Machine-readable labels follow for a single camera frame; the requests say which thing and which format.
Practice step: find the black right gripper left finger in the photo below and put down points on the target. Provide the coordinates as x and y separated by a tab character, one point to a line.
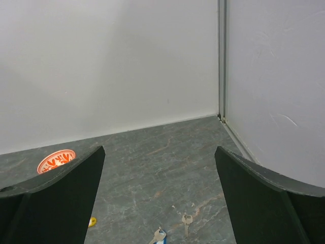
53	207

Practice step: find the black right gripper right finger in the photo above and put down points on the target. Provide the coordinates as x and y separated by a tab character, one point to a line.
267	207

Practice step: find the yellow tagged key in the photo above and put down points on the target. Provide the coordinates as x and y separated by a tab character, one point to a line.
92	221

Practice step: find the plain silver key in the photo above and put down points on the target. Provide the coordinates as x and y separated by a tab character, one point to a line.
187	220

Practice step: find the blue tagged silver key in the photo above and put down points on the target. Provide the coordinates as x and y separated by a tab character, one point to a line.
159	236

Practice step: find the red patterned ceramic bowl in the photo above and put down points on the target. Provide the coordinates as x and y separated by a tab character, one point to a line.
55	160

